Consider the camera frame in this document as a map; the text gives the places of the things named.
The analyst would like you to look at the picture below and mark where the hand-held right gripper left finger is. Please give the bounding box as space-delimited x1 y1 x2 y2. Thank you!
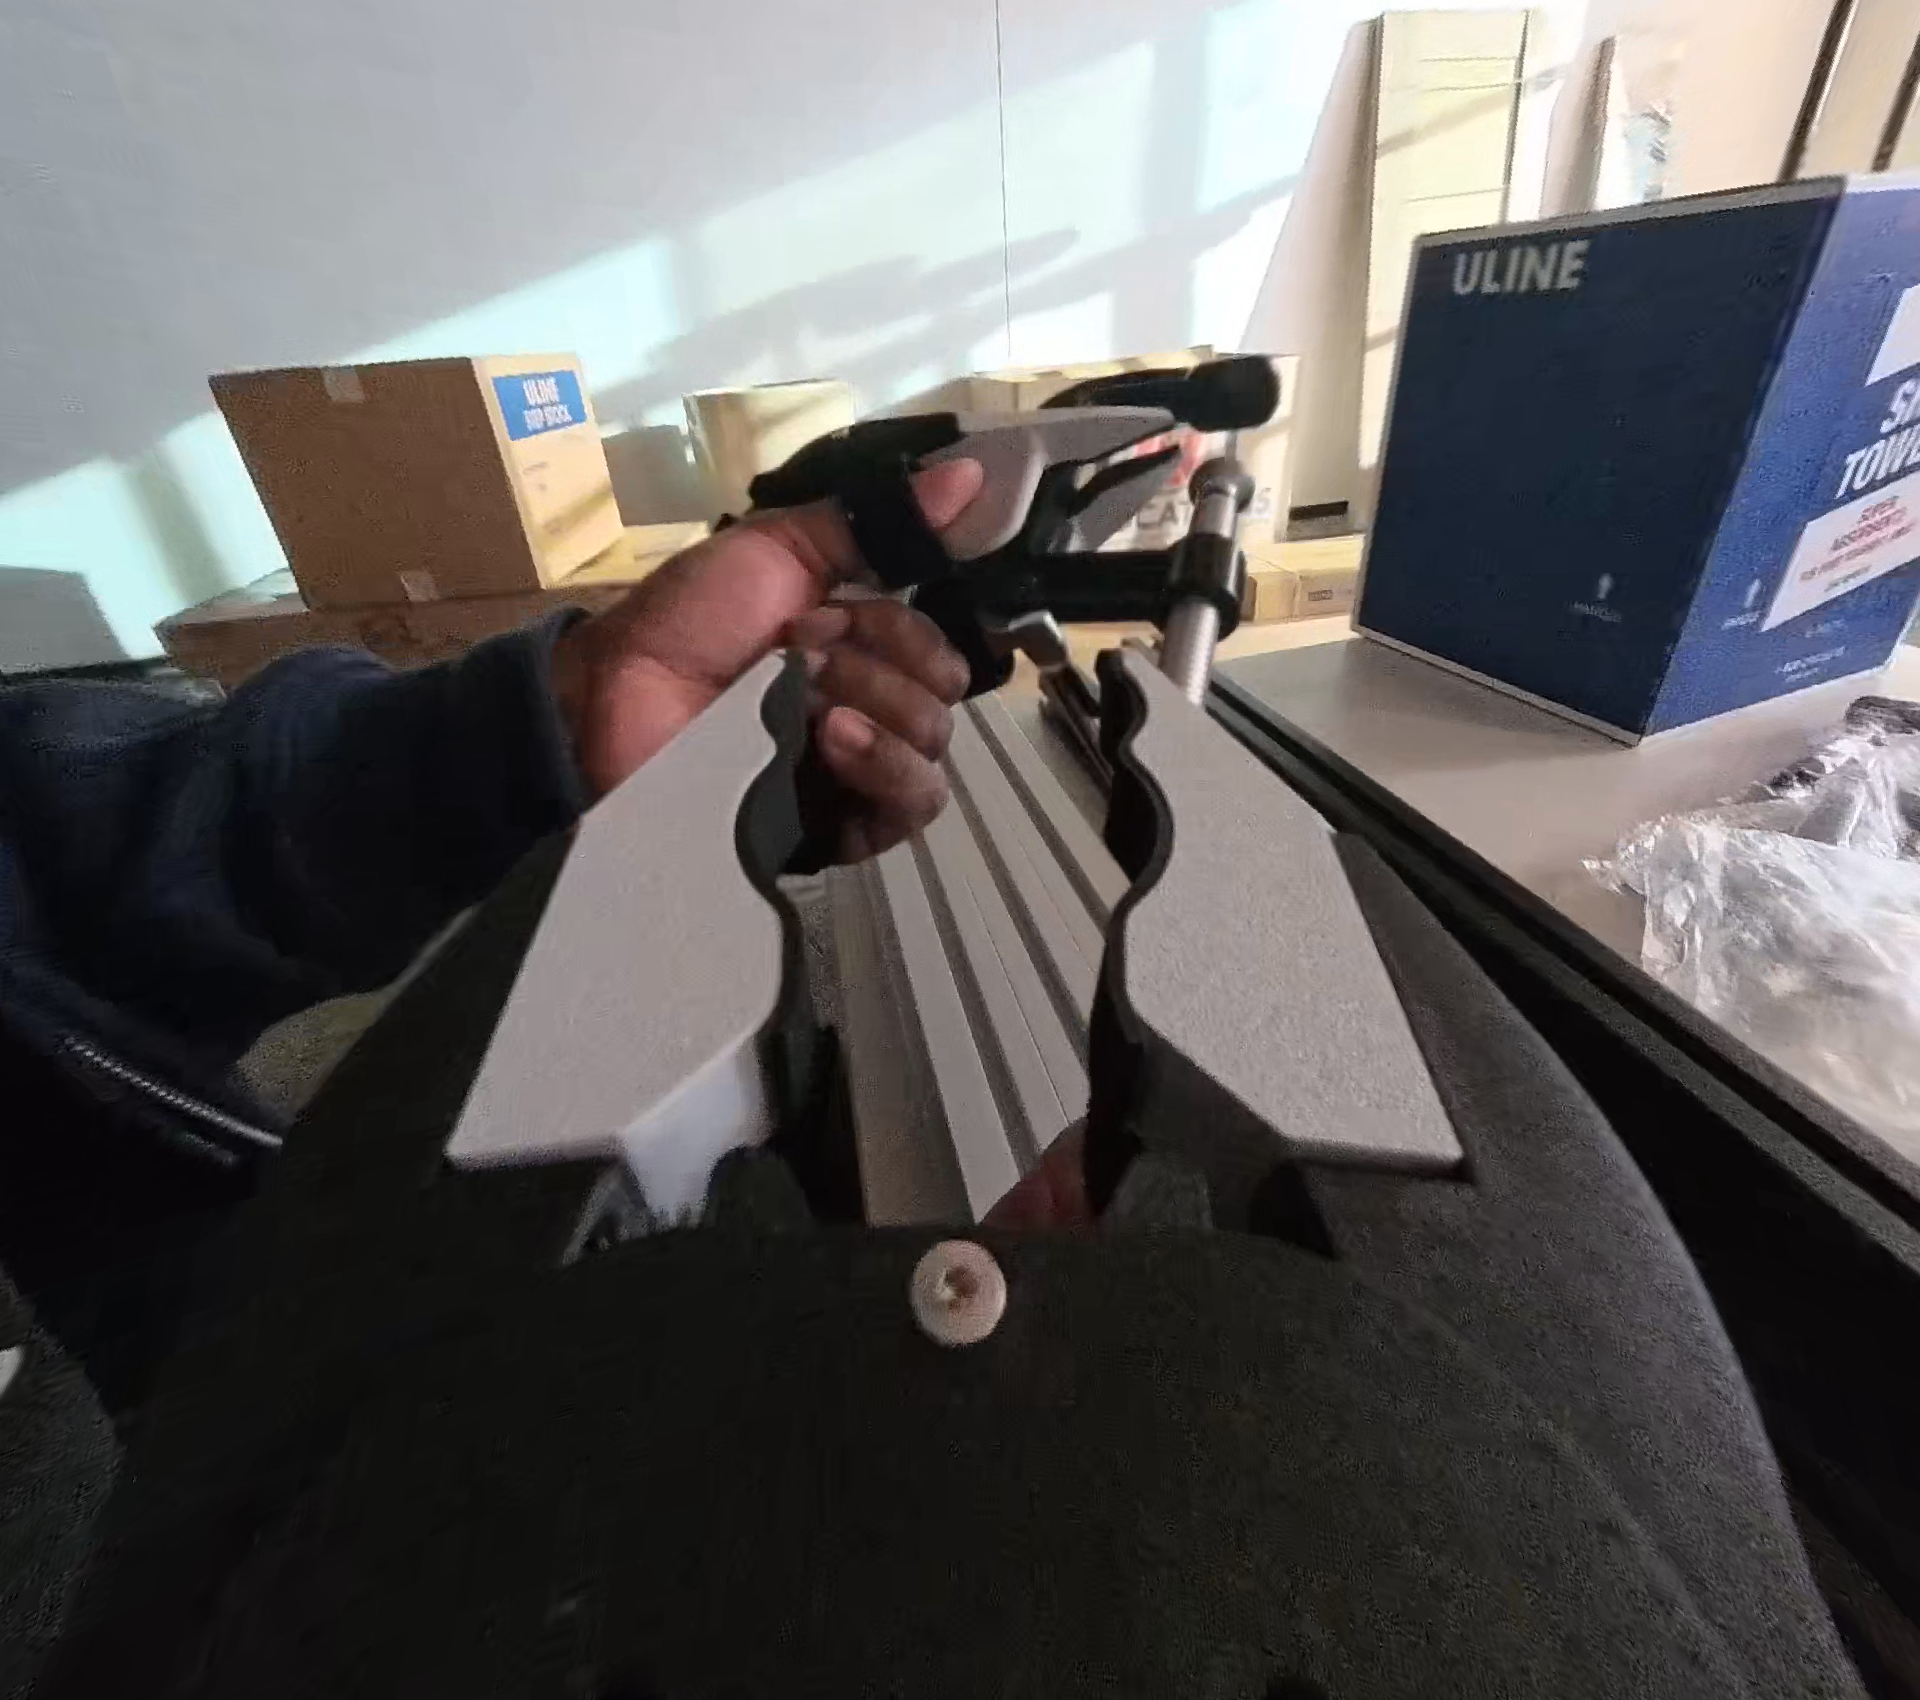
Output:
448 648 830 1224

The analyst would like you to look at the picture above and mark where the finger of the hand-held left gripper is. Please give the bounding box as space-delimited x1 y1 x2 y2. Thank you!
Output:
917 402 1184 566
1077 440 1204 547

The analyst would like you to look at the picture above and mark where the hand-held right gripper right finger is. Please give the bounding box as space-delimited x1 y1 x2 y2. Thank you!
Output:
1077 642 1462 1200

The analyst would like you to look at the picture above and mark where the black C-clamp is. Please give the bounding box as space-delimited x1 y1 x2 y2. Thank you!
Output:
957 357 1290 717

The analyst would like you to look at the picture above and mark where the pile of bagged black clamps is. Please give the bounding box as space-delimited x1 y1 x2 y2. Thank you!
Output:
1580 694 1920 1097

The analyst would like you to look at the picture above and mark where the grey desk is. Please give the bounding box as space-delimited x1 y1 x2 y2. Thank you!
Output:
1204 621 1920 1586

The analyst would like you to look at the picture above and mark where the printed cardboard moving box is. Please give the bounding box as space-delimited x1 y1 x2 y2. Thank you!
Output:
957 346 1297 547

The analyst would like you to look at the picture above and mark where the cream plastic wrap roll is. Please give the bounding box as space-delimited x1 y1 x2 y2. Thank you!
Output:
683 378 855 515

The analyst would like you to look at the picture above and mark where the small cardboard box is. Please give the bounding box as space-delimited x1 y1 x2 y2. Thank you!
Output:
1237 531 1370 621

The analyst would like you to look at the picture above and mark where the grey aluminium extrusion beam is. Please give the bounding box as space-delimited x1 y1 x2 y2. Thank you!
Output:
817 682 1150 1233

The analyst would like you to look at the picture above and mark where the tall flat cardboard box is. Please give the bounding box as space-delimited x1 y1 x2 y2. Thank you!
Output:
1358 7 1550 539

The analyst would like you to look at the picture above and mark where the dark blue cardboard box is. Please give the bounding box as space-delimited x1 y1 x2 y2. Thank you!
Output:
1351 175 1920 745

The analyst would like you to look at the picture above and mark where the cardboard box with blue label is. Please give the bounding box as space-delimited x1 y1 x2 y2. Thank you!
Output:
213 357 626 608

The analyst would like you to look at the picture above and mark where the person's dark blue top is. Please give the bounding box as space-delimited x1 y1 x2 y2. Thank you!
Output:
0 963 298 1378

